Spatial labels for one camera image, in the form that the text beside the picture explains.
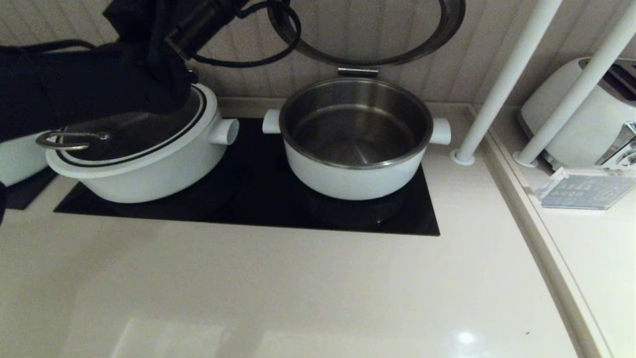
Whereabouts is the glass lid with white rim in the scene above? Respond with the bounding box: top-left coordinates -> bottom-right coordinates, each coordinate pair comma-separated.
268,0 -> 467,68

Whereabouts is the wide white pot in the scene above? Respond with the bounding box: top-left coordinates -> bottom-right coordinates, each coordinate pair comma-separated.
46,85 -> 240,204

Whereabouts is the white pot with steel rim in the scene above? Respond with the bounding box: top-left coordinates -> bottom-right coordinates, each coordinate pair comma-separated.
262,77 -> 453,201

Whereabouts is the large black induction cooktop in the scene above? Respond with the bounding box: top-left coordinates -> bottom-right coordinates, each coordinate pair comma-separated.
54,117 -> 441,236

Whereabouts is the white round pole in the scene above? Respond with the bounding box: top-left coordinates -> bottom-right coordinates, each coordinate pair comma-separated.
451,0 -> 563,166
513,2 -> 636,168

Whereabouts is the white toaster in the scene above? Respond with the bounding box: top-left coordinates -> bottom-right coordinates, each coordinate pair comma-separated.
519,57 -> 636,171

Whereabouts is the clear acrylic sign holder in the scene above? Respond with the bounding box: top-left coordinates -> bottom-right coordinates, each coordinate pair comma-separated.
535,167 -> 636,211

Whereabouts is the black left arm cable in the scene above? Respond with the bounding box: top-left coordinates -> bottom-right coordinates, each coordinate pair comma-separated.
0,0 -> 303,69

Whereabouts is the silver metal bar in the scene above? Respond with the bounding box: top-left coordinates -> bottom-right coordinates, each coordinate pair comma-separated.
338,67 -> 380,78

